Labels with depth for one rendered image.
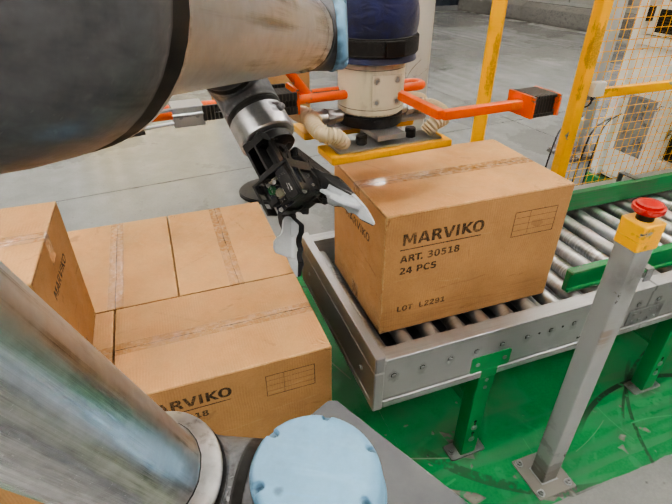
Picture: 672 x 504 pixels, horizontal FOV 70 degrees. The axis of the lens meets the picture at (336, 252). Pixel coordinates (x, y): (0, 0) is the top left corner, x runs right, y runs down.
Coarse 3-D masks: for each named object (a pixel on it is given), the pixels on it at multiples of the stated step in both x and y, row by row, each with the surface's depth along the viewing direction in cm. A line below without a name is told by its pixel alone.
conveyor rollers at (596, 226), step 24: (576, 216) 209; (600, 216) 208; (576, 240) 190; (600, 240) 190; (552, 264) 178; (576, 264) 178; (552, 288) 167; (360, 312) 152; (480, 312) 152; (504, 312) 153; (408, 336) 143
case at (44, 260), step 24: (0, 216) 123; (24, 216) 123; (48, 216) 123; (0, 240) 113; (24, 240) 113; (48, 240) 116; (24, 264) 105; (48, 264) 113; (72, 264) 135; (48, 288) 109; (72, 288) 130; (72, 312) 125
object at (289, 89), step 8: (280, 88) 118; (288, 88) 117; (296, 88) 113; (280, 96) 110; (288, 96) 111; (296, 96) 112; (288, 104) 113; (296, 104) 114; (288, 112) 113; (296, 112) 114
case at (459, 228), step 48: (480, 144) 165; (384, 192) 134; (432, 192) 134; (480, 192) 134; (528, 192) 134; (336, 240) 167; (384, 240) 126; (432, 240) 131; (480, 240) 137; (528, 240) 144; (384, 288) 134; (432, 288) 141; (480, 288) 148; (528, 288) 156
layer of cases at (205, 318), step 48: (96, 240) 190; (144, 240) 190; (192, 240) 190; (240, 240) 190; (96, 288) 164; (144, 288) 164; (192, 288) 164; (240, 288) 164; (288, 288) 164; (96, 336) 144; (144, 336) 144; (192, 336) 144; (240, 336) 144; (288, 336) 144; (144, 384) 128; (192, 384) 129; (240, 384) 135; (288, 384) 142; (240, 432) 146
